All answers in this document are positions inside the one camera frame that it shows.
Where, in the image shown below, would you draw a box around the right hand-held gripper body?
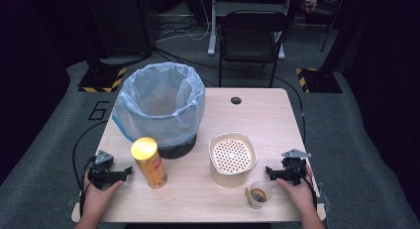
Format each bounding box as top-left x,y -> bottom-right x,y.
279,149 -> 312,186

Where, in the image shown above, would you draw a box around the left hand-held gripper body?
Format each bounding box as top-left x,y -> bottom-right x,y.
87,150 -> 115,190

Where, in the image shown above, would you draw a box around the brown tea bag yellow tag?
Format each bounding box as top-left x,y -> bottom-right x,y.
246,186 -> 268,204

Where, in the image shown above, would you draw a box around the orange chips can yellow lid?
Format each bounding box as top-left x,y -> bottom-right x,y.
130,137 -> 168,190

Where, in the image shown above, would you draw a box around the clear plastic cup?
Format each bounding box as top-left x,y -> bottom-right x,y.
245,179 -> 273,210

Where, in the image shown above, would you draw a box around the beige strainer container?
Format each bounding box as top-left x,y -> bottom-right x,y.
207,132 -> 260,189

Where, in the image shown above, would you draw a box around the trash bin with blue bag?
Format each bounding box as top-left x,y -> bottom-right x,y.
111,61 -> 207,150

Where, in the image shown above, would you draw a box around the black trash bin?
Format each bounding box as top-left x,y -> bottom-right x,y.
157,134 -> 198,161

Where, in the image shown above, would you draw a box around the person's left hand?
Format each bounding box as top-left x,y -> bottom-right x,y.
80,171 -> 125,221

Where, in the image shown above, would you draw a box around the person's right hand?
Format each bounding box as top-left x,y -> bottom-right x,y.
275,164 -> 318,217

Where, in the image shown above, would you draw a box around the black folding chair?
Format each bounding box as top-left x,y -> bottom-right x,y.
217,10 -> 289,89

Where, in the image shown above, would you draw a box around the black cabinet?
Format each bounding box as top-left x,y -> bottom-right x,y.
81,0 -> 156,58

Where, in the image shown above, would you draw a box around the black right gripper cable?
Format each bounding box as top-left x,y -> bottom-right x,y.
302,162 -> 319,211

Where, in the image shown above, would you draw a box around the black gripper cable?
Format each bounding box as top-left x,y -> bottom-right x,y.
72,120 -> 109,217
302,162 -> 319,211

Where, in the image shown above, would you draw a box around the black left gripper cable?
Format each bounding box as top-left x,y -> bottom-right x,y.
72,120 -> 109,217

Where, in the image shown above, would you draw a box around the black base plate hazard stripes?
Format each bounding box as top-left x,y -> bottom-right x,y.
295,67 -> 344,94
77,66 -> 128,93

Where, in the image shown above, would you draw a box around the white floor cables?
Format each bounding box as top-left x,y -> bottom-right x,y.
155,0 -> 212,44

